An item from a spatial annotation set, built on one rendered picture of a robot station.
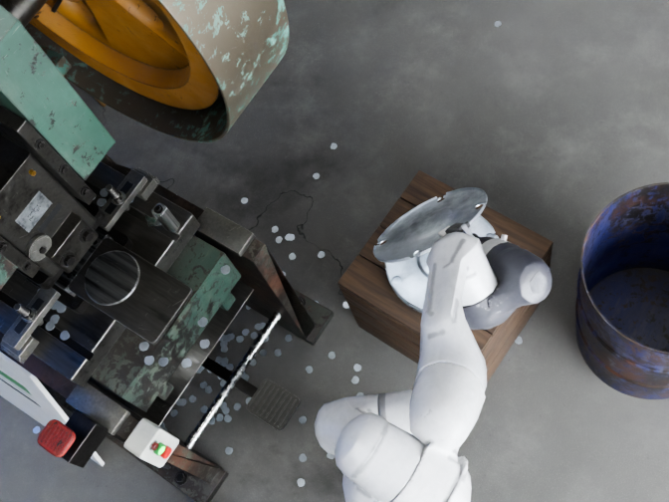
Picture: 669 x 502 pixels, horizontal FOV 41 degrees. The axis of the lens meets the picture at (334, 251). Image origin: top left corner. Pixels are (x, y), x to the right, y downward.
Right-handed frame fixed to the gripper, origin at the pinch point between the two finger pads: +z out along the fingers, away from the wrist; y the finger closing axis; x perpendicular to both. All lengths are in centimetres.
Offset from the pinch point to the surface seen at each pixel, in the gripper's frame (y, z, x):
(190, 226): 26, 27, 45
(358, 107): 11, 106, -19
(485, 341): -33.3, 13.6, 2.0
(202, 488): -43, 51, 83
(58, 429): 12, 3, 90
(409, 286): -16.2, 26.8, 9.0
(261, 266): 9.5, 26.2, 36.9
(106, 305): 25, 13, 69
